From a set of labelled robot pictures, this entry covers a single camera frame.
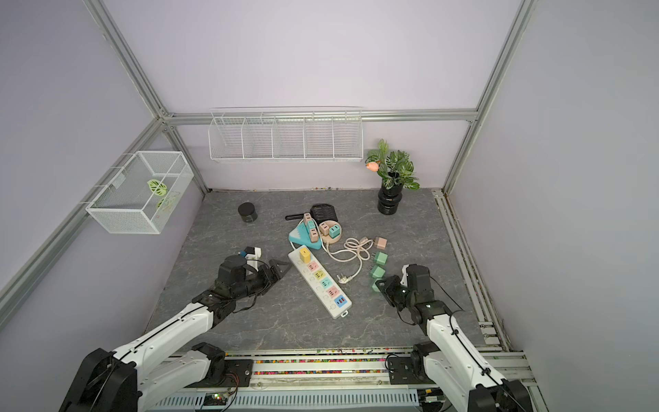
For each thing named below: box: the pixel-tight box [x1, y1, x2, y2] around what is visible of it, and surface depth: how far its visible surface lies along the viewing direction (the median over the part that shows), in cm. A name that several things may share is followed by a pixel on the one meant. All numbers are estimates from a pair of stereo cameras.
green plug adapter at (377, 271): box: [370, 265, 387, 279], surface depth 94 cm
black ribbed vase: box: [377, 181, 404, 216], surface depth 109 cm
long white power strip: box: [288, 248, 353, 320], surface depth 90 cm
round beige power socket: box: [319, 219, 343, 244], surface depth 101 cm
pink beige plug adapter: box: [374, 236, 388, 250], surface depth 101 cm
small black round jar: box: [237, 201, 259, 224], surface depth 112 cm
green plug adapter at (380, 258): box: [374, 251, 389, 266], surface depth 98 cm
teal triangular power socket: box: [288, 220, 322, 250], surface depth 101 cm
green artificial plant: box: [364, 139, 421, 191], surface depth 95 cm
